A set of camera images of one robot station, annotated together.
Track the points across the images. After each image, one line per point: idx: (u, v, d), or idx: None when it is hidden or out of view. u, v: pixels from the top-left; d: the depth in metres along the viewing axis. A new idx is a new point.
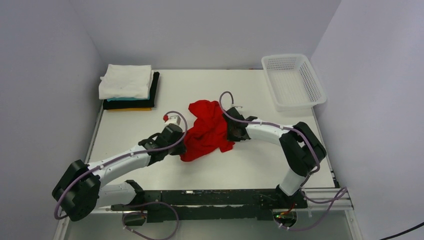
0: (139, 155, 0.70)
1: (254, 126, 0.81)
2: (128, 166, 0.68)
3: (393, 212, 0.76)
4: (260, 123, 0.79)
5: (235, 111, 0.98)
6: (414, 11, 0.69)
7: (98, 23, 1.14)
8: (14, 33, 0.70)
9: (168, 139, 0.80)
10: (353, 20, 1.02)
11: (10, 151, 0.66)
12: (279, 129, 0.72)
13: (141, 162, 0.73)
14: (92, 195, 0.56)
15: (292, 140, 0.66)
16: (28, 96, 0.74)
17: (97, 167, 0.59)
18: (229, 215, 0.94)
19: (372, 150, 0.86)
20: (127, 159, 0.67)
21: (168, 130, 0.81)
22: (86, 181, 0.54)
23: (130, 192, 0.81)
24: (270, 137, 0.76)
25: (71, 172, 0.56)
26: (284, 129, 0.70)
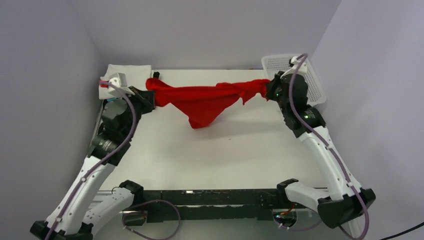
0: (96, 173, 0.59)
1: (318, 144, 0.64)
2: (93, 189, 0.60)
3: (393, 212, 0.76)
4: (326, 146, 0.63)
5: (302, 93, 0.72)
6: (417, 12, 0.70)
7: (98, 23, 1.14)
8: (16, 32, 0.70)
9: (117, 125, 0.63)
10: (354, 20, 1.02)
11: (10, 150, 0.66)
12: (344, 181, 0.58)
13: (109, 170, 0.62)
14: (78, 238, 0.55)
15: (350, 208, 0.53)
16: (29, 95, 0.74)
17: (55, 224, 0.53)
18: (229, 215, 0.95)
19: (373, 150, 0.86)
20: (84, 188, 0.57)
21: (107, 118, 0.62)
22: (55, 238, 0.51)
23: (127, 198, 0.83)
24: (321, 166, 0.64)
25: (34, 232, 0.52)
26: (350, 187, 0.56)
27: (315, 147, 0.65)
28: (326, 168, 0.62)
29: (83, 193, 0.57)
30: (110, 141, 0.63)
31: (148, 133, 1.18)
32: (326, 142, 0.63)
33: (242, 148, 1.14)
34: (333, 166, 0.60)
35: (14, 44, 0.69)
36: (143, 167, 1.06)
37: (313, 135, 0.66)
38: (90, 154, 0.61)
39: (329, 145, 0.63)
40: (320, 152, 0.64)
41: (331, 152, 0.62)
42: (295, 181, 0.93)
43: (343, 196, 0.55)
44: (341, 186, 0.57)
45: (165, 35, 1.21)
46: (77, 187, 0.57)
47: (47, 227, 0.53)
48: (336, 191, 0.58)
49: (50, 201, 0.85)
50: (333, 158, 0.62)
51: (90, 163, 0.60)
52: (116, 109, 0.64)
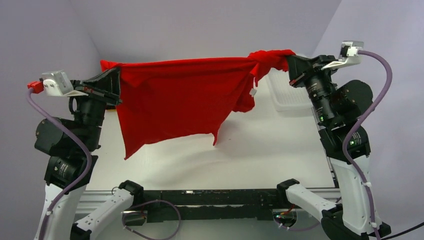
0: (61, 204, 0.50)
1: (354, 178, 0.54)
2: (64, 217, 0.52)
3: (406, 213, 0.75)
4: (362, 182, 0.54)
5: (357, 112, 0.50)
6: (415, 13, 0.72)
7: (95, 25, 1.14)
8: (11, 36, 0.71)
9: (63, 152, 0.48)
10: (355, 22, 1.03)
11: (7, 151, 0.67)
12: (367, 219, 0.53)
13: (78, 192, 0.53)
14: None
15: None
16: (25, 97, 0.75)
17: None
18: (229, 215, 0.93)
19: (380, 152, 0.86)
20: (51, 223, 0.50)
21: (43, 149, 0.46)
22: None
23: (127, 201, 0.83)
24: (345, 195, 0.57)
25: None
26: (370, 226, 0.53)
27: (348, 178, 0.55)
28: (350, 201, 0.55)
29: (53, 228, 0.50)
30: (65, 166, 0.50)
31: None
32: (365, 179, 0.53)
33: (242, 148, 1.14)
34: (361, 203, 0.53)
35: (9, 47, 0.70)
36: (144, 167, 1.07)
37: (351, 168, 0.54)
38: (49, 182, 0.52)
39: (367, 182, 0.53)
40: (353, 185, 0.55)
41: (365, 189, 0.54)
42: (296, 182, 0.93)
43: (361, 234, 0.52)
44: (364, 224, 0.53)
45: (164, 35, 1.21)
46: (44, 221, 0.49)
47: None
48: (353, 225, 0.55)
49: None
50: (364, 193, 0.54)
51: (53, 191, 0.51)
52: (50, 134, 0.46)
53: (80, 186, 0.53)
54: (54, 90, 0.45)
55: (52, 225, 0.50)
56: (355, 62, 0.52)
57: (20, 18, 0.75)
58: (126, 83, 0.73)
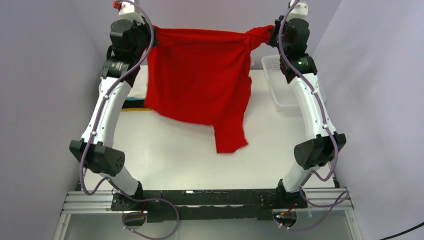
0: (115, 91, 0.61)
1: (305, 89, 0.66)
2: (116, 107, 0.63)
3: (393, 213, 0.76)
4: (312, 91, 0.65)
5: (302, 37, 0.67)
6: (416, 13, 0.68)
7: (96, 24, 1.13)
8: (15, 35, 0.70)
9: (127, 45, 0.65)
10: (354, 20, 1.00)
11: (11, 151, 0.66)
12: (321, 122, 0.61)
13: (127, 89, 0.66)
14: (111, 150, 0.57)
15: (319, 148, 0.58)
16: (29, 96, 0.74)
17: (93, 136, 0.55)
18: (229, 215, 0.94)
19: (373, 153, 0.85)
20: (108, 107, 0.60)
21: (117, 36, 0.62)
22: (96, 149, 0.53)
23: (134, 184, 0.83)
24: (305, 111, 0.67)
25: (76, 153, 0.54)
26: (326, 128, 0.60)
27: (301, 91, 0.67)
28: (307, 112, 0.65)
29: (108, 112, 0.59)
30: (121, 62, 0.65)
31: (147, 134, 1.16)
32: (313, 88, 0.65)
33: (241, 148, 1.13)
34: (315, 110, 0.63)
35: (11, 47, 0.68)
36: (143, 167, 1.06)
37: (302, 81, 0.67)
38: (105, 76, 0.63)
39: (315, 91, 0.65)
40: (306, 96, 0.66)
41: (315, 98, 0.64)
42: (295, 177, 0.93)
43: (317, 135, 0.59)
44: (317, 127, 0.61)
45: None
46: (102, 104, 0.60)
47: (84, 143, 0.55)
48: (312, 133, 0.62)
49: (51, 201, 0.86)
50: (317, 103, 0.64)
51: (108, 82, 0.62)
52: (124, 26, 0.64)
53: (130, 84, 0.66)
54: (129, 10, 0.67)
55: (108, 109, 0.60)
56: (299, 12, 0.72)
57: (21, 17, 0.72)
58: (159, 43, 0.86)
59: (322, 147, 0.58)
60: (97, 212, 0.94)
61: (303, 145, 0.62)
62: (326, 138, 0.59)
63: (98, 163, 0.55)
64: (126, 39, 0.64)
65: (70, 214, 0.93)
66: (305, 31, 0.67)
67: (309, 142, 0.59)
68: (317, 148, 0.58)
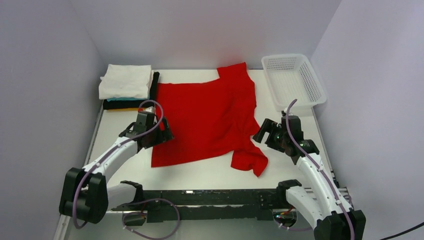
0: (127, 144, 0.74)
1: (310, 167, 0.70)
2: (121, 156, 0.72)
3: (392, 213, 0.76)
4: (317, 168, 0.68)
5: (298, 124, 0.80)
6: (418, 12, 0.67)
7: (96, 24, 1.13)
8: (13, 34, 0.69)
9: (145, 124, 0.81)
10: (353, 20, 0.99)
11: (11, 150, 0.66)
12: (334, 198, 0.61)
13: (131, 150, 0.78)
14: (102, 192, 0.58)
15: (340, 226, 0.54)
16: (28, 96, 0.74)
17: (95, 166, 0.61)
18: (229, 216, 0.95)
19: (373, 154, 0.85)
20: (116, 154, 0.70)
21: (142, 115, 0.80)
22: (91, 180, 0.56)
23: (131, 189, 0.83)
24: (316, 189, 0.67)
25: (70, 181, 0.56)
26: (339, 204, 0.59)
27: (308, 170, 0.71)
28: (318, 190, 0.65)
29: (113, 157, 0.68)
30: (135, 132, 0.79)
31: None
32: (318, 165, 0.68)
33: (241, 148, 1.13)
34: (324, 186, 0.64)
35: (9, 46, 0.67)
36: (143, 167, 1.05)
37: (307, 159, 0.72)
38: (121, 135, 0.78)
39: (320, 168, 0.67)
40: (313, 174, 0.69)
41: (322, 174, 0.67)
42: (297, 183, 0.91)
43: (332, 212, 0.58)
44: (330, 204, 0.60)
45: (165, 35, 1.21)
46: (113, 150, 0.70)
47: (84, 172, 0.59)
48: (327, 211, 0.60)
49: (51, 201, 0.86)
50: (324, 179, 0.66)
51: (121, 139, 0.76)
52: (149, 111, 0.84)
53: (134, 148, 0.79)
54: None
55: (116, 155, 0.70)
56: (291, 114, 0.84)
57: (19, 16, 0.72)
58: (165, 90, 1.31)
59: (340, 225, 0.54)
60: None
61: (322, 227, 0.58)
62: (342, 215, 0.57)
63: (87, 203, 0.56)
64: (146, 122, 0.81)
65: None
66: (297, 121, 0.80)
67: (326, 221, 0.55)
68: (335, 228, 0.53)
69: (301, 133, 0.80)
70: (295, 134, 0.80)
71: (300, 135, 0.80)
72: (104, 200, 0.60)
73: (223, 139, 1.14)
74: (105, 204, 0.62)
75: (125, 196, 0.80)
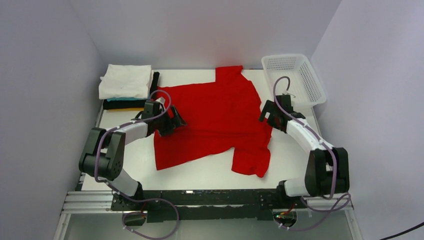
0: (140, 124, 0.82)
1: (296, 125, 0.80)
2: (135, 131, 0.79)
3: (392, 212, 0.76)
4: (303, 125, 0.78)
5: (288, 101, 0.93)
6: (418, 14, 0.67)
7: (96, 24, 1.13)
8: (13, 35, 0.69)
9: (152, 112, 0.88)
10: (353, 21, 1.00)
11: (11, 150, 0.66)
12: (317, 141, 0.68)
13: (139, 132, 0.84)
14: (122, 148, 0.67)
15: (321, 160, 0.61)
16: (28, 96, 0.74)
17: (115, 128, 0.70)
18: (229, 216, 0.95)
19: (373, 154, 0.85)
20: (132, 126, 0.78)
21: (148, 104, 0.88)
22: (113, 136, 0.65)
23: (134, 185, 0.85)
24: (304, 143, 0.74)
25: (93, 136, 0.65)
26: (322, 144, 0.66)
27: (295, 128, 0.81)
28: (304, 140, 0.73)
29: (131, 127, 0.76)
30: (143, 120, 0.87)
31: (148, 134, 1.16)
32: (303, 122, 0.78)
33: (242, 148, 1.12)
34: (308, 135, 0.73)
35: (8, 46, 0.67)
36: (143, 167, 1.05)
37: (293, 121, 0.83)
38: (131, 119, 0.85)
39: (305, 124, 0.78)
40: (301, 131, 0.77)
41: (307, 129, 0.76)
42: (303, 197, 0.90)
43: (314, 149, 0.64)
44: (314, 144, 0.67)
45: (165, 35, 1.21)
46: (128, 124, 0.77)
47: (105, 131, 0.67)
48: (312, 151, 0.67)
49: (51, 201, 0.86)
50: (308, 131, 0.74)
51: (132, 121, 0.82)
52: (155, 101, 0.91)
53: (142, 132, 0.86)
54: None
55: (132, 127, 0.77)
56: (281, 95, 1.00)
57: (19, 16, 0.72)
58: (168, 88, 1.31)
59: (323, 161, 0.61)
60: (97, 212, 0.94)
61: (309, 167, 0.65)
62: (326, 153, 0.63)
63: (111, 154, 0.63)
64: (153, 110, 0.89)
65: (70, 214, 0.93)
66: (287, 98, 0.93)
67: (311, 156, 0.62)
68: (318, 160, 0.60)
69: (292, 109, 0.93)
70: (286, 109, 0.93)
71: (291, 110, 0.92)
72: (120, 161, 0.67)
73: (224, 138, 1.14)
74: (121, 166, 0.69)
75: (127, 192, 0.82)
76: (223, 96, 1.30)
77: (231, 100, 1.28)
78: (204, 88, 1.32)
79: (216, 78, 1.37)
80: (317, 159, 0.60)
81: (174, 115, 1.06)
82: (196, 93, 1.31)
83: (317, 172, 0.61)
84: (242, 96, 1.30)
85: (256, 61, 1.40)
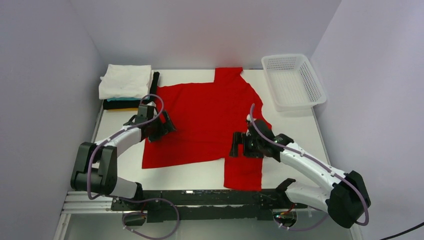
0: (133, 130, 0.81)
1: (293, 155, 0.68)
2: (128, 138, 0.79)
3: (392, 212, 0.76)
4: (301, 154, 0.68)
5: (264, 125, 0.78)
6: (417, 14, 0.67)
7: (96, 24, 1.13)
8: (13, 34, 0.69)
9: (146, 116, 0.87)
10: (353, 21, 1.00)
11: (11, 149, 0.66)
12: (327, 173, 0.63)
13: (133, 138, 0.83)
14: (114, 162, 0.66)
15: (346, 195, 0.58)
16: (29, 95, 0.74)
17: (105, 140, 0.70)
18: (229, 215, 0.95)
19: (373, 154, 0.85)
20: (125, 135, 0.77)
21: (143, 108, 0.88)
22: (103, 152, 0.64)
23: (133, 185, 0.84)
24: (307, 172, 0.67)
25: (83, 153, 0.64)
26: (335, 176, 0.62)
27: (292, 159, 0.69)
28: (310, 171, 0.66)
29: (123, 137, 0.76)
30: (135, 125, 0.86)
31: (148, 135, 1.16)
32: (299, 151, 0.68)
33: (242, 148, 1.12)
34: (313, 166, 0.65)
35: (8, 45, 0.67)
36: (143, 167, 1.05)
37: (286, 151, 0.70)
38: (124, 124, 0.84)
39: (302, 152, 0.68)
40: (301, 162, 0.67)
41: (306, 157, 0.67)
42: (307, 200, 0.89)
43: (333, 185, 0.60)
44: (328, 180, 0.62)
45: (165, 35, 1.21)
46: (119, 133, 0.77)
47: (95, 145, 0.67)
48: (327, 186, 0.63)
49: (50, 201, 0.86)
50: (310, 159, 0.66)
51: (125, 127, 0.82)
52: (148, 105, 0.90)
53: (135, 138, 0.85)
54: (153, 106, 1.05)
55: (124, 136, 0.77)
56: None
57: (19, 15, 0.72)
58: (167, 87, 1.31)
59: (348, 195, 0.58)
60: (97, 212, 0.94)
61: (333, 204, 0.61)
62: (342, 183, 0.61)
63: (103, 172, 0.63)
64: (147, 115, 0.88)
65: (70, 214, 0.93)
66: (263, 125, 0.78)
67: (333, 195, 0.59)
68: (343, 200, 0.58)
69: (271, 132, 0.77)
70: (266, 135, 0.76)
71: (272, 134, 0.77)
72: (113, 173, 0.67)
73: (223, 139, 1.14)
74: (115, 179, 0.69)
75: (125, 194, 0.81)
76: (223, 97, 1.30)
77: (231, 102, 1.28)
78: (203, 88, 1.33)
79: (216, 79, 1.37)
80: (341, 198, 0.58)
81: (167, 120, 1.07)
82: (196, 93, 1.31)
83: (347, 209, 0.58)
84: (241, 97, 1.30)
85: (256, 61, 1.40)
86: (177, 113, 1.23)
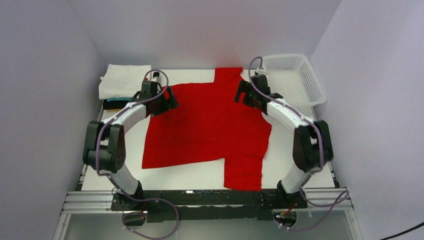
0: (138, 106, 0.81)
1: (277, 106, 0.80)
2: (133, 116, 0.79)
3: (392, 212, 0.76)
4: (282, 105, 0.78)
5: (265, 82, 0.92)
6: (417, 14, 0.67)
7: (96, 24, 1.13)
8: (12, 34, 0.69)
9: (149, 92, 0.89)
10: (353, 21, 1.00)
11: (11, 149, 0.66)
12: (298, 118, 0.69)
13: (140, 113, 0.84)
14: (122, 141, 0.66)
15: (306, 134, 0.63)
16: (29, 96, 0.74)
17: (113, 119, 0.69)
18: (229, 215, 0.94)
19: (373, 154, 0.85)
20: (130, 112, 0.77)
21: (146, 84, 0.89)
22: (111, 130, 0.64)
23: (133, 184, 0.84)
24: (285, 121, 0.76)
25: (92, 131, 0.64)
26: (304, 120, 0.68)
27: (275, 109, 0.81)
28: (286, 119, 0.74)
29: (129, 114, 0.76)
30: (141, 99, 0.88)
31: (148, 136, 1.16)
32: (282, 102, 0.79)
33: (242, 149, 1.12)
34: (289, 114, 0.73)
35: (8, 45, 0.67)
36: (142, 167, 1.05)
37: (273, 103, 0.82)
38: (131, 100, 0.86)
39: (284, 103, 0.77)
40: (281, 111, 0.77)
41: (287, 108, 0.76)
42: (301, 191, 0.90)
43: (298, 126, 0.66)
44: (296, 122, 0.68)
45: (165, 35, 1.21)
46: (125, 110, 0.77)
47: (103, 124, 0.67)
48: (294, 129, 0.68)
49: (50, 201, 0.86)
50: (289, 109, 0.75)
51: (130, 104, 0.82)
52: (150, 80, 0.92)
53: (142, 112, 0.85)
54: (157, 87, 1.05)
55: (130, 113, 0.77)
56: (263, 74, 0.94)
57: (19, 16, 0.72)
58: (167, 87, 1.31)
59: (308, 135, 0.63)
60: (97, 212, 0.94)
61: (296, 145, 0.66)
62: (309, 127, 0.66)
63: (111, 147, 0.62)
64: (151, 90, 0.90)
65: (70, 214, 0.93)
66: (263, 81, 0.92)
67: (296, 133, 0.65)
68: (304, 136, 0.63)
69: (269, 89, 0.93)
70: (263, 90, 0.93)
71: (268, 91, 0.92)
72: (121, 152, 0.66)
73: (223, 139, 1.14)
74: (123, 159, 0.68)
75: (126, 189, 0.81)
76: (222, 97, 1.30)
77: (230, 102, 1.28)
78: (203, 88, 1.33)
79: (216, 79, 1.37)
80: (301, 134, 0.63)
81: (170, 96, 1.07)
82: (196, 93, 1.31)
83: (304, 147, 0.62)
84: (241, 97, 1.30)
85: (256, 61, 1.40)
86: (177, 114, 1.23)
